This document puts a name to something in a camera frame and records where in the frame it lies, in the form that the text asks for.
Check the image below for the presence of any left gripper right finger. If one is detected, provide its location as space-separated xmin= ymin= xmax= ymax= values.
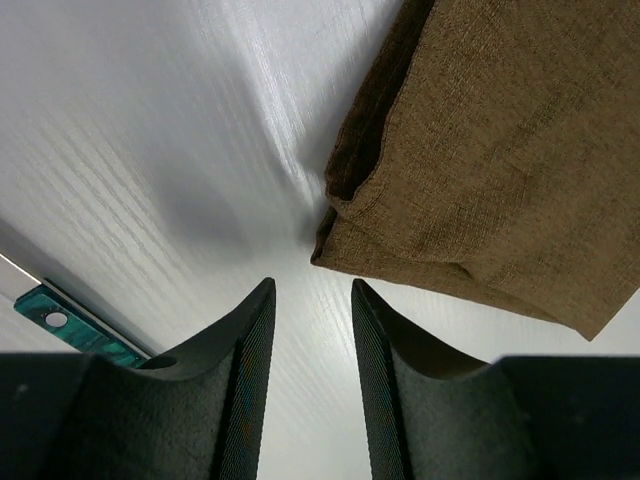
xmin=351 ymin=279 xmax=530 ymax=479

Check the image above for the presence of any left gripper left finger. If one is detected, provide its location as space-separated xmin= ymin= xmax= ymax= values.
xmin=94 ymin=278 xmax=276 ymax=479

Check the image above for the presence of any brown cloth napkin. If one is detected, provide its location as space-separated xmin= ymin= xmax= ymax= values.
xmin=311 ymin=1 xmax=639 ymax=339

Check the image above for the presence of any fork with green handle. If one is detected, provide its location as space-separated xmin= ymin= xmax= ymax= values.
xmin=1 ymin=256 xmax=151 ymax=368

